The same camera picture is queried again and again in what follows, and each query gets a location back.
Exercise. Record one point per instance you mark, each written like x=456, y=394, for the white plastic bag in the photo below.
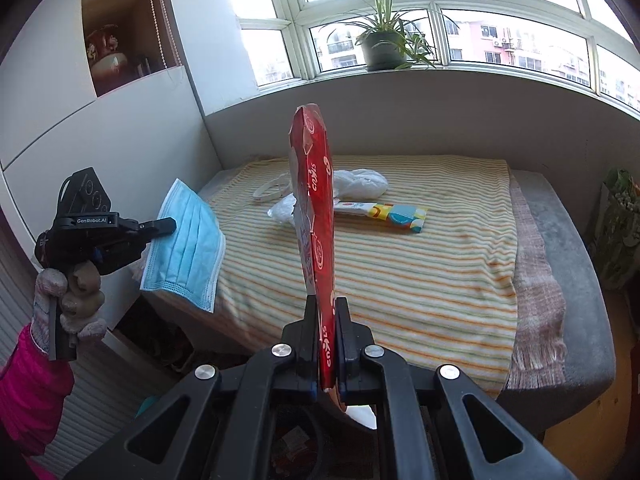
x=362, y=183

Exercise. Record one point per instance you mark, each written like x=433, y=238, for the grey upholstered ottoman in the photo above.
x=575, y=310

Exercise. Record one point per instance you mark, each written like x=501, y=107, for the white cabinet with shelves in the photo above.
x=75, y=125

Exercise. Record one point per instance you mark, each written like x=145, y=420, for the green printed bag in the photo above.
x=620, y=230

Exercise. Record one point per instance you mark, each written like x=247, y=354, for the striped cloth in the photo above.
x=425, y=300

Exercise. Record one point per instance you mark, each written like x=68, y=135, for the person's left hand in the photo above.
x=80, y=300

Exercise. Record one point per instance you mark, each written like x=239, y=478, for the red ceramic vase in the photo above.
x=104, y=52

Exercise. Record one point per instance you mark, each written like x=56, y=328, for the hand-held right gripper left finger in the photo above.
x=307, y=340

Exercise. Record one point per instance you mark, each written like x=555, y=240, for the teal plastic object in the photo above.
x=147, y=406

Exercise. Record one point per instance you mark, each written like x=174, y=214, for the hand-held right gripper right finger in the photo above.
x=347, y=340

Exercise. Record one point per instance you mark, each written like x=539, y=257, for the clear plastic wrap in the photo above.
x=282, y=210

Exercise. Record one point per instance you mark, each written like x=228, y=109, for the pink woven cloth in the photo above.
x=540, y=310

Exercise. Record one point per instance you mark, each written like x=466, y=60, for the potted spider plant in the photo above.
x=382, y=42

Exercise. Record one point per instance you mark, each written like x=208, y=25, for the blue face mask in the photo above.
x=187, y=245

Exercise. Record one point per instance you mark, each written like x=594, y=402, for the upright books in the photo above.
x=142, y=66

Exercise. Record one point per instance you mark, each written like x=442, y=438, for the red snack packet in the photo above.
x=315, y=200

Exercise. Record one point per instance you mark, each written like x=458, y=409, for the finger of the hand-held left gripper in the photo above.
x=160, y=226

